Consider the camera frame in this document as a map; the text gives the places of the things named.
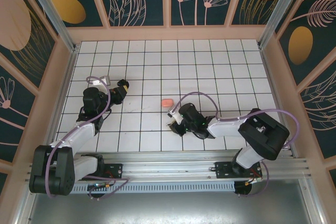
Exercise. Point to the pink earbud charging case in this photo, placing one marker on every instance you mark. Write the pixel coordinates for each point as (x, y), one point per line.
(167, 102)

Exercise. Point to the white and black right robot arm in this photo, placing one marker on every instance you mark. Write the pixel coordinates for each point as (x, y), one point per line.
(225, 129)

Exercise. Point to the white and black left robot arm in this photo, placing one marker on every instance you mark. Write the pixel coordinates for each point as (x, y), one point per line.
(78, 134)

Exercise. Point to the grey metal sheet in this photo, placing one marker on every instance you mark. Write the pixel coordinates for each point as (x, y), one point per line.
(168, 208)

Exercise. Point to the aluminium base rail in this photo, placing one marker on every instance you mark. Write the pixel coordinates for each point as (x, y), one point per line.
(168, 166)

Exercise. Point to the aluminium frame post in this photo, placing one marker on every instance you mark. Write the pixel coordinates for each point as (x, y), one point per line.
(282, 1)
(50, 6)

